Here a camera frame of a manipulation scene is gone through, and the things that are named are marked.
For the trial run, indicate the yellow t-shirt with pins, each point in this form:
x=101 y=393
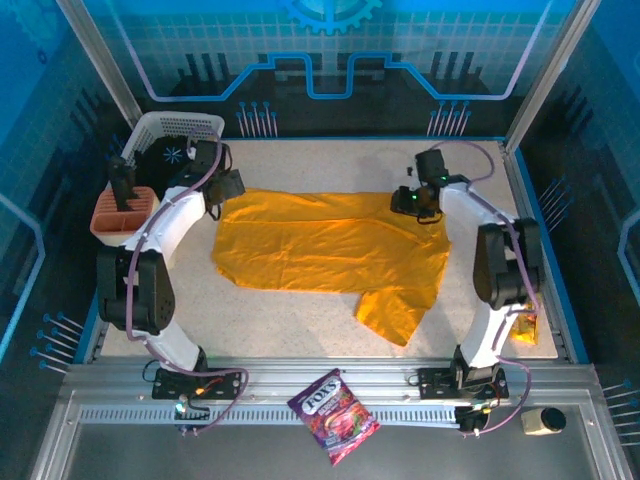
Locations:
x=325 y=240

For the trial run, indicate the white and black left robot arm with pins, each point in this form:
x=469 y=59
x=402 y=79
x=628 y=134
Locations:
x=175 y=220

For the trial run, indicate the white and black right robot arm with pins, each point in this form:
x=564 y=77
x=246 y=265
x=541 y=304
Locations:
x=505 y=270

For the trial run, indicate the black t-shirt with blue print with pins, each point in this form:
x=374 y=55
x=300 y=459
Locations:
x=155 y=170

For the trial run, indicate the white plastic basket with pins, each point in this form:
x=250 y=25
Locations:
x=165 y=120

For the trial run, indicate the cream knife block, orange top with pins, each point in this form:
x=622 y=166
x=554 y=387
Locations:
x=120 y=220

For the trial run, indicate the yellow snack packet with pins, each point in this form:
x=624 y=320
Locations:
x=525 y=327

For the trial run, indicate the purple candy bag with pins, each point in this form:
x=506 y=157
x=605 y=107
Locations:
x=330 y=415

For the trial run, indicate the cream and black small container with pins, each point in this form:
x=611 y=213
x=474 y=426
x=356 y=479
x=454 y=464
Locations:
x=537 y=420

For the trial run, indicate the aluminium frame post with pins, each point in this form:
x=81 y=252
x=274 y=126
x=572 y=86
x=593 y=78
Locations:
x=100 y=65
x=545 y=75

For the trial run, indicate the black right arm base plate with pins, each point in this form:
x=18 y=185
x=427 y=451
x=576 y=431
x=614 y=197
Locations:
x=432 y=382

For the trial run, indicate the aluminium frame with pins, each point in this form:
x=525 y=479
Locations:
x=280 y=365

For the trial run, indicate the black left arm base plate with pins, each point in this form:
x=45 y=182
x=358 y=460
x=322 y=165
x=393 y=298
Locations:
x=225 y=377

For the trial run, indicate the slotted aluminium rail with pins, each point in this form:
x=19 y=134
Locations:
x=260 y=414

